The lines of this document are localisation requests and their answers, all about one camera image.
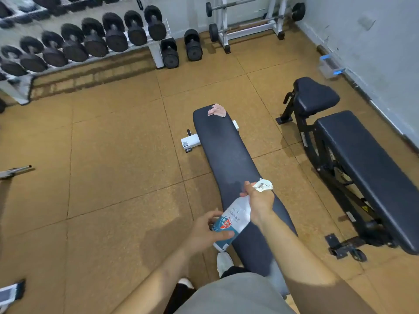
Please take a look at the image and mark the person's right hand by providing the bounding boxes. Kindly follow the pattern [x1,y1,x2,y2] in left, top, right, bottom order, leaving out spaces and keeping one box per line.
[239,181,275,226]

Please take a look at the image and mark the adjustable black weight bench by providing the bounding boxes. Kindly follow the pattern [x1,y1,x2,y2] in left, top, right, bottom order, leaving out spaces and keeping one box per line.
[275,76,419,262]

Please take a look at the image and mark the grey metal bar black tip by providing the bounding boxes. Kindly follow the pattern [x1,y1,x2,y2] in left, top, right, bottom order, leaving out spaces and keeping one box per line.
[0,165,33,180]

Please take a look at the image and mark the white wall outlet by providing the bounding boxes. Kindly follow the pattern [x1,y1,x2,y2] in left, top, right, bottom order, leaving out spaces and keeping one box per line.
[357,16,376,31]

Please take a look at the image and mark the row of black rack dumbbells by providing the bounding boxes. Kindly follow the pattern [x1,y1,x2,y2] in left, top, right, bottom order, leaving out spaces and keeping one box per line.
[0,0,144,77]

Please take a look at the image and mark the white spray bottle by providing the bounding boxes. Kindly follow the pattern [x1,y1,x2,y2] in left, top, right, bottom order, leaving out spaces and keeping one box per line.
[211,178,273,253]

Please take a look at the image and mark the black bench white frame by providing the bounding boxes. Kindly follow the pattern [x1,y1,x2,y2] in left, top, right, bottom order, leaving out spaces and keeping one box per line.
[180,106,299,300]

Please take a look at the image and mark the silver dumbbell rack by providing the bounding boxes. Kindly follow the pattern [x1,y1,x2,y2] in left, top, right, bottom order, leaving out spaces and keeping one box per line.
[0,0,171,105]

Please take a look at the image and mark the pink white striped cloth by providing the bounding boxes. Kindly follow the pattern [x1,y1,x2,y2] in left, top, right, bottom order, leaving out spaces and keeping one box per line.
[207,103,227,118]

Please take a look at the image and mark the black trousers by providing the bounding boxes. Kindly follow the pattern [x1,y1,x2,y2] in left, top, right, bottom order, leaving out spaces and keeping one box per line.
[163,266,249,314]

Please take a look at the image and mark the person's right forearm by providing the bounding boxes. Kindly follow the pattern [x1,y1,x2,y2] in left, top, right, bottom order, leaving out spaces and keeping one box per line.
[258,215,377,314]

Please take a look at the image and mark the person's left forearm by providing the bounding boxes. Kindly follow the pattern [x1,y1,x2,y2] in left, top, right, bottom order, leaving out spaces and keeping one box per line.
[113,245,197,314]

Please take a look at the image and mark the clear storage box blue clips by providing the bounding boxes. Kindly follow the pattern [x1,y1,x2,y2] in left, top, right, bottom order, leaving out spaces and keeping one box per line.
[319,54,346,79]

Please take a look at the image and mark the white right shoe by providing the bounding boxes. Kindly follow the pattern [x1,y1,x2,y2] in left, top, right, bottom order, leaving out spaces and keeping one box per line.
[216,251,235,278]

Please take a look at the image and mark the white frame black end cap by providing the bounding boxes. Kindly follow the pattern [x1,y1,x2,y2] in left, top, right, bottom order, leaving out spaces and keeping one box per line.
[0,279,27,304]

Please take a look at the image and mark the person's left hand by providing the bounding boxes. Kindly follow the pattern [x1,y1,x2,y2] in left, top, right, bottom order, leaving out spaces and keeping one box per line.
[186,209,236,251]

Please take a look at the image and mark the fixed black plate barbell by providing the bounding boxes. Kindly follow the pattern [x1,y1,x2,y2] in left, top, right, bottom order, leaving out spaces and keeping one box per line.
[209,2,307,43]
[205,0,275,17]

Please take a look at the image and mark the grey shirt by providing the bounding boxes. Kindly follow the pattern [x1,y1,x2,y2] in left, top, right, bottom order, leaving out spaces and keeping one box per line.
[173,273,297,314]

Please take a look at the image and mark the white barbell rack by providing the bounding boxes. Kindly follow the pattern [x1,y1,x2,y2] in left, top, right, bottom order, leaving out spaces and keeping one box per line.
[206,0,307,55]

